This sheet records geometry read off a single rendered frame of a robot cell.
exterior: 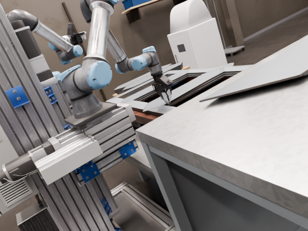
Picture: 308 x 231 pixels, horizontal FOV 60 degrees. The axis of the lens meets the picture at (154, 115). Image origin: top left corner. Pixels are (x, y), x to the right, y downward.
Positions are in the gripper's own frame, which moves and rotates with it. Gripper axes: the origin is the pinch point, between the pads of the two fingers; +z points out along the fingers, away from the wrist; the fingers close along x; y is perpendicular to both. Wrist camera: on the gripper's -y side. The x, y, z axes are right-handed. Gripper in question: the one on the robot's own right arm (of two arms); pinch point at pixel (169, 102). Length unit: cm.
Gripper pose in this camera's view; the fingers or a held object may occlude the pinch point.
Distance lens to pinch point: 165.5
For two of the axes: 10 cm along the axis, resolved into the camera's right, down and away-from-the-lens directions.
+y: -4.8, -1.1, 8.7
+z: 3.4, 8.9, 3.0
